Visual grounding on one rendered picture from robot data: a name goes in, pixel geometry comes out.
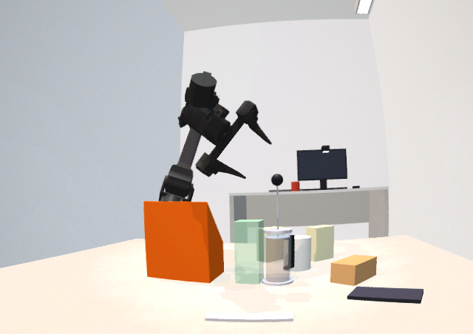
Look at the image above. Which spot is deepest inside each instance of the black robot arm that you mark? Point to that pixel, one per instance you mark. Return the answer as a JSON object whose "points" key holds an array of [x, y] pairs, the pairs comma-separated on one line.
{"points": [[200, 97]]}

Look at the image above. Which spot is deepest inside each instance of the white cylinder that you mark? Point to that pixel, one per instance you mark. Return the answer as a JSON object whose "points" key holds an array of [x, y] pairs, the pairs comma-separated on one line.
{"points": [[302, 252]]}

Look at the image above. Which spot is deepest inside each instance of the french press coffee maker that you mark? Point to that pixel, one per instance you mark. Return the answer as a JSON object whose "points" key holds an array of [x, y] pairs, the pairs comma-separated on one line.
{"points": [[279, 249]]}

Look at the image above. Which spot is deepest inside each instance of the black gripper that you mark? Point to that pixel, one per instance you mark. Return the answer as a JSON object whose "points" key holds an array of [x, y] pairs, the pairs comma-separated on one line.
{"points": [[208, 164]]}

